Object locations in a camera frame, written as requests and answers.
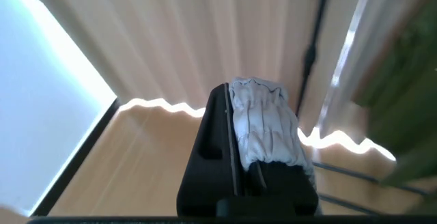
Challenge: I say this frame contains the pale grey shorts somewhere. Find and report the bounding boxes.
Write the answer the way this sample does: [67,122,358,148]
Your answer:
[227,76,322,215]

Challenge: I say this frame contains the green printed shirt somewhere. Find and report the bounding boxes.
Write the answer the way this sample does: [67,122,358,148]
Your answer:
[351,0,437,215]

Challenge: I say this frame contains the black clothes rack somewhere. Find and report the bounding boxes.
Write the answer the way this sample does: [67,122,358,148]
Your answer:
[295,0,432,215]

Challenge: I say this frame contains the beige curtain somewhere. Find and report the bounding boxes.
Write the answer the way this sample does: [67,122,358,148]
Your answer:
[22,0,437,156]

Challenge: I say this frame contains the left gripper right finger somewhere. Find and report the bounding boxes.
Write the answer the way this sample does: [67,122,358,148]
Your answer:
[244,160,319,216]

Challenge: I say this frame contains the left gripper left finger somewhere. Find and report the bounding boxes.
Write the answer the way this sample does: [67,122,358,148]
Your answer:
[176,82,245,217]

